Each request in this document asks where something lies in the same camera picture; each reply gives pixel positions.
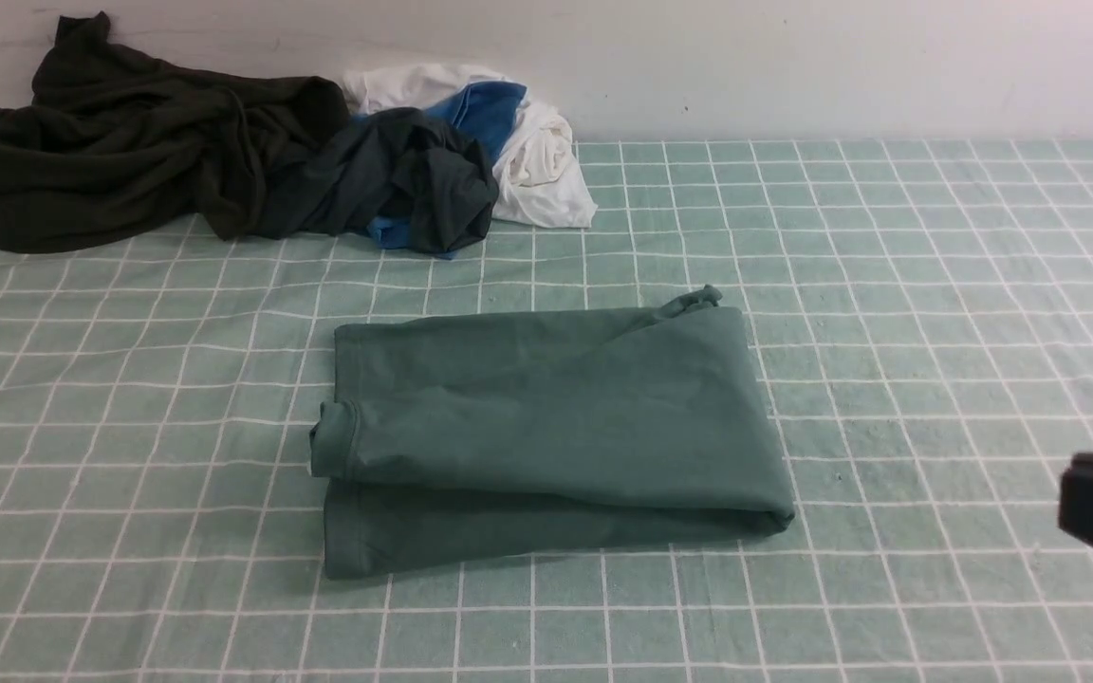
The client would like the dark olive crumpled garment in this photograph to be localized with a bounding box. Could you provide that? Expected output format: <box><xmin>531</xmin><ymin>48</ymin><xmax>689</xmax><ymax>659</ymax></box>
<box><xmin>0</xmin><ymin>13</ymin><xmax>350</xmax><ymax>254</ymax></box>

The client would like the dark grey crumpled garment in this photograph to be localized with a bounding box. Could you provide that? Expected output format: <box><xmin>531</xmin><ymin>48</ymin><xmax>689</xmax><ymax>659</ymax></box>
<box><xmin>254</xmin><ymin>108</ymin><xmax>498</xmax><ymax>255</ymax></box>

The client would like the green checked tablecloth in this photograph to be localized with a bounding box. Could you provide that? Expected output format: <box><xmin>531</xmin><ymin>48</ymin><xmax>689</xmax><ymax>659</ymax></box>
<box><xmin>0</xmin><ymin>139</ymin><xmax>1093</xmax><ymax>682</ymax></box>

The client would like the blue crumpled garment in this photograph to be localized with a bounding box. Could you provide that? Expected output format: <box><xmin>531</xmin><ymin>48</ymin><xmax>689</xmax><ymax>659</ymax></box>
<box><xmin>367</xmin><ymin>82</ymin><xmax>526</xmax><ymax>258</ymax></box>

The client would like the green long-sleeved shirt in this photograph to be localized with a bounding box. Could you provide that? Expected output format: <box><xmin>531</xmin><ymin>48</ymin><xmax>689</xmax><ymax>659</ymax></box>
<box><xmin>309</xmin><ymin>286</ymin><xmax>795</xmax><ymax>580</ymax></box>

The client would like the white crumpled garment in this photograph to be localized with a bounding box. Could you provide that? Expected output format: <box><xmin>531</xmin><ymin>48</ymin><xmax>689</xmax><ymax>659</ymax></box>
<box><xmin>340</xmin><ymin>64</ymin><xmax>596</xmax><ymax>229</ymax></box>

